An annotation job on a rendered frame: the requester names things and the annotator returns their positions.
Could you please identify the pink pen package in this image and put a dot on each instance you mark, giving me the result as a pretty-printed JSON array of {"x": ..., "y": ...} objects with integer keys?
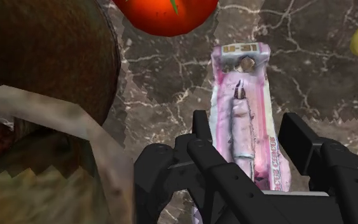
[{"x": 247, "y": 124}]

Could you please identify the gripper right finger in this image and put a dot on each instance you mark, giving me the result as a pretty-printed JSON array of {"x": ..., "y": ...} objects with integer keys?
[{"x": 336, "y": 167}]

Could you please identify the brown rusty bowl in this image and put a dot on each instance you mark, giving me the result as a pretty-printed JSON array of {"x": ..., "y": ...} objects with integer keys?
[{"x": 45, "y": 108}]

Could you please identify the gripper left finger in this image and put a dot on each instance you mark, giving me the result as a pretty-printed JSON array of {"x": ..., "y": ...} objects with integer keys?
[{"x": 216, "y": 173}]

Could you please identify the red tomato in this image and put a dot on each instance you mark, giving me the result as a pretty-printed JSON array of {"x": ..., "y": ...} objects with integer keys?
[{"x": 166, "y": 15}]

